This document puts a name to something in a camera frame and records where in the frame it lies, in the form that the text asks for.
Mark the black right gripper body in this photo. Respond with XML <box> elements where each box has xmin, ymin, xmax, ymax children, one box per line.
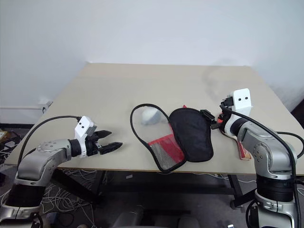
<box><xmin>213</xmin><ymin>95</ymin><xmax>235</xmax><ymax>128</ymax></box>

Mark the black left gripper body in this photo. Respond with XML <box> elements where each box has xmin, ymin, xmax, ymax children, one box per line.
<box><xmin>85</xmin><ymin>131</ymin><xmax>103</xmax><ymax>157</ymax></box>

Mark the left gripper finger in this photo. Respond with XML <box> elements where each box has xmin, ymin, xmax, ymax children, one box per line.
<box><xmin>99</xmin><ymin>142</ymin><xmax>124</xmax><ymax>154</ymax></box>
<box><xmin>95</xmin><ymin>129</ymin><xmax>113</xmax><ymax>140</ymax></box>

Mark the black mesh pouch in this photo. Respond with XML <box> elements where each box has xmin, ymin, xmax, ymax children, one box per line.
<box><xmin>130</xmin><ymin>103</ymin><xmax>214</xmax><ymax>172</ymax></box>

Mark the red handled tool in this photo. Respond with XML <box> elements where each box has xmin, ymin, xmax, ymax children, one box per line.
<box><xmin>217</xmin><ymin>117</ymin><xmax>253</xmax><ymax>162</ymax></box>

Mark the dark rounded shape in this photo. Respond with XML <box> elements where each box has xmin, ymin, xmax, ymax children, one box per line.
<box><xmin>113</xmin><ymin>206</ymin><xmax>146</xmax><ymax>228</ymax></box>

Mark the cardboard boxes clutter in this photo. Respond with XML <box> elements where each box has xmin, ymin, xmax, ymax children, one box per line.
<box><xmin>0</xmin><ymin>123</ymin><xmax>23</xmax><ymax>164</ymax></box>

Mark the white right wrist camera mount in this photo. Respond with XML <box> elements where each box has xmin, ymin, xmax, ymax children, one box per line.
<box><xmin>223</xmin><ymin>88</ymin><xmax>253</xmax><ymax>137</ymax></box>

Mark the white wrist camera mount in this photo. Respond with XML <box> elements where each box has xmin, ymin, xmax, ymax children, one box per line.
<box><xmin>223</xmin><ymin>88</ymin><xmax>253</xmax><ymax>137</ymax></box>
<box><xmin>74</xmin><ymin>116</ymin><xmax>96</xmax><ymax>157</ymax></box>

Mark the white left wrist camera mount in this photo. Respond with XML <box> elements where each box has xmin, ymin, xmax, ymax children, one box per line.
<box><xmin>74</xmin><ymin>116</ymin><xmax>96</xmax><ymax>157</ymax></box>

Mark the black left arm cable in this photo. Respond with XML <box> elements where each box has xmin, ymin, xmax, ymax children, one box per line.
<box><xmin>18</xmin><ymin>115</ymin><xmax>83</xmax><ymax>167</ymax></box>

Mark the tangle of white floor cables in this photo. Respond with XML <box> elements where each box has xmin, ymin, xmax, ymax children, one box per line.
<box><xmin>0</xmin><ymin>169</ymin><xmax>110</xmax><ymax>228</ymax></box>

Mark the black metal table frame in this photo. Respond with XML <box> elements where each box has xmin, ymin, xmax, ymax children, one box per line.
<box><xmin>51</xmin><ymin>169</ymin><xmax>250</xmax><ymax>210</ymax></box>

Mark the white wall cable duct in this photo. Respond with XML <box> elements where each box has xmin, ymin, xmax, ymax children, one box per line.
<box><xmin>0</xmin><ymin>99</ymin><xmax>53</xmax><ymax>113</ymax></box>

